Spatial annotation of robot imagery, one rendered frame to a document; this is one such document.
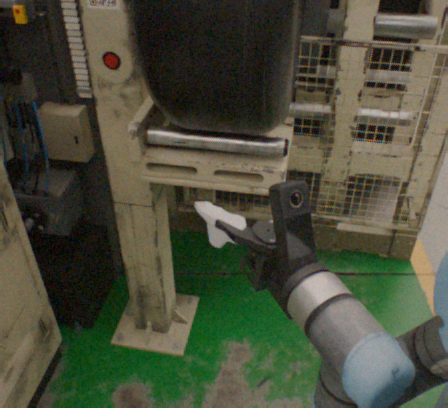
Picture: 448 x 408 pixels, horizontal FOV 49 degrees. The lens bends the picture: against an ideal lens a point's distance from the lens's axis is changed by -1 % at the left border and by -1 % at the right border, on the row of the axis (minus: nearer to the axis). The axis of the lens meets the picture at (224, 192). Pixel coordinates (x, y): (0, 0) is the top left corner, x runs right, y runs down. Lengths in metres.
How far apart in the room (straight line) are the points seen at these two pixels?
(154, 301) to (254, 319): 0.41
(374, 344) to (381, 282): 1.59
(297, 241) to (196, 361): 1.24
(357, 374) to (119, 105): 0.92
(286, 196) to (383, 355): 0.21
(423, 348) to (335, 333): 0.13
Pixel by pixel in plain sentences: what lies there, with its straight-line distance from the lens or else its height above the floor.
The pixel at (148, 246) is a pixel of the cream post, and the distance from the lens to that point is 1.55.
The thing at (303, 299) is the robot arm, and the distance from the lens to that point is 0.60.
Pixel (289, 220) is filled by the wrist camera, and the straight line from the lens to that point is 0.61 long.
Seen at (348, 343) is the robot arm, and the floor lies 1.07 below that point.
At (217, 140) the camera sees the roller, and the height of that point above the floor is 0.91.
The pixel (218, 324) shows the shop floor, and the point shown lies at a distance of 1.91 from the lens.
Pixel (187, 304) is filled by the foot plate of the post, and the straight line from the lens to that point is 1.95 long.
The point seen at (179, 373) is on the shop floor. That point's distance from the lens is 1.80.
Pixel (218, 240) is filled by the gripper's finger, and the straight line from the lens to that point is 0.71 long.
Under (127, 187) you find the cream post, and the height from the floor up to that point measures 0.68.
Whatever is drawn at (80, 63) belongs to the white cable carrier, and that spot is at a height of 1.04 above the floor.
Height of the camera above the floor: 1.52
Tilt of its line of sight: 38 degrees down
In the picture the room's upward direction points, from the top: straight up
